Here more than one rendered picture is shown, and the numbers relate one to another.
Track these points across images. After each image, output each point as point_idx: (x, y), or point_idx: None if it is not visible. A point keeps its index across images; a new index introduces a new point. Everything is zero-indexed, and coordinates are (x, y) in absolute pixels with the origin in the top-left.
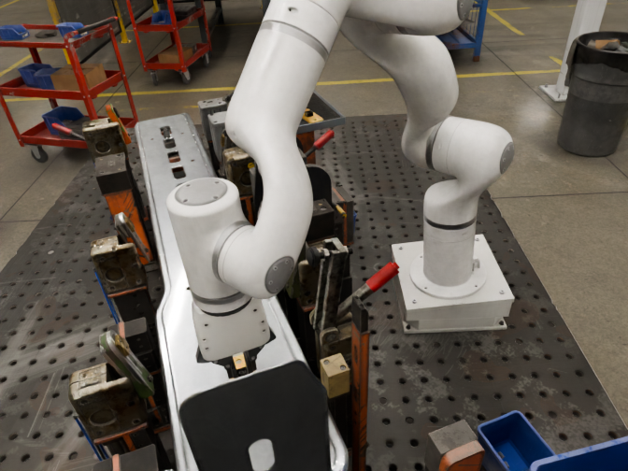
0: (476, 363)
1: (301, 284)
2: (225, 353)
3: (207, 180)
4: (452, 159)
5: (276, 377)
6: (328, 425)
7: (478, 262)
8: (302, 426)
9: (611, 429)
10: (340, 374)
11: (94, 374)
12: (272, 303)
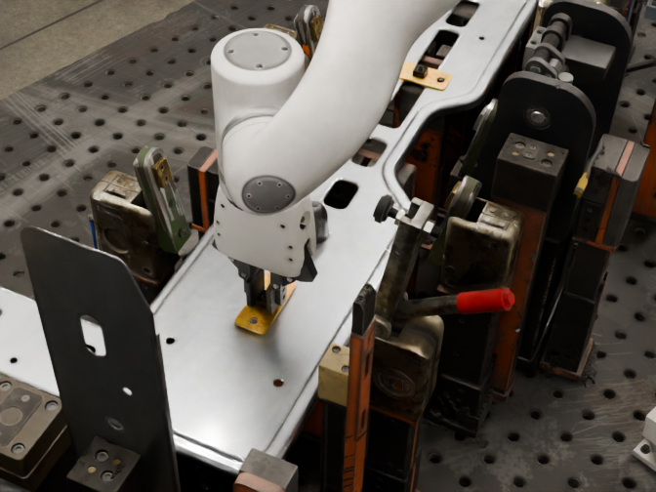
0: None
1: (445, 250)
2: (238, 256)
3: (279, 40)
4: None
5: (101, 263)
6: (157, 355)
7: None
8: (130, 335)
9: None
10: (335, 373)
11: (129, 186)
12: (389, 248)
